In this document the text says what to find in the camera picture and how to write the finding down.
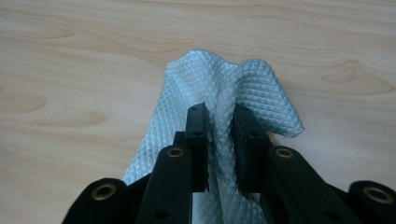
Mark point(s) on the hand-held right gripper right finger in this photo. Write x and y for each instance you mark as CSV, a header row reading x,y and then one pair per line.
x,y
280,186

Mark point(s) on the light blue cloth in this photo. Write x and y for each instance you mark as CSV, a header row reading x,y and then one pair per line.
x,y
218,84

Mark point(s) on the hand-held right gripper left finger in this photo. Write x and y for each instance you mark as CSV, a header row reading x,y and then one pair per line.
x,y
174,186

